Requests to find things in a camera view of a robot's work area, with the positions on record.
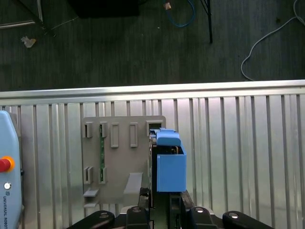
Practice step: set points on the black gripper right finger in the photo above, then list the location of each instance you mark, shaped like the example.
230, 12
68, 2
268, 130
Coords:
202, 218

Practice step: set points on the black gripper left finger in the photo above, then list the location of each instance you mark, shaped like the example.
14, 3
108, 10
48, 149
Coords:
137, 218

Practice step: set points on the hard disk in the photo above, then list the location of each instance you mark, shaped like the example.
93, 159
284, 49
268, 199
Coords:
170, 171

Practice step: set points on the grey parts rack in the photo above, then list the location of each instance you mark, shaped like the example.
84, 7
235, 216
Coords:
119, 162

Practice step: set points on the green RAM stick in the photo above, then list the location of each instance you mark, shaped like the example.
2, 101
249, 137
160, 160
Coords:
102, 152

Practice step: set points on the pale blue teach pendant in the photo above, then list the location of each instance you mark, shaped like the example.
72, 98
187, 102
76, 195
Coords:
9, 143

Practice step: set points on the black metal stand leg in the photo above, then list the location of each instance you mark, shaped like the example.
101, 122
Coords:
210, 23

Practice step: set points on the crumpled paper scrap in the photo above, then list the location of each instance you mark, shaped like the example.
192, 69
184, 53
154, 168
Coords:
28, 42

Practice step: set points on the metal frame legs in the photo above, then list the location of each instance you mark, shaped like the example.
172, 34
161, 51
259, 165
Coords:
39, 9

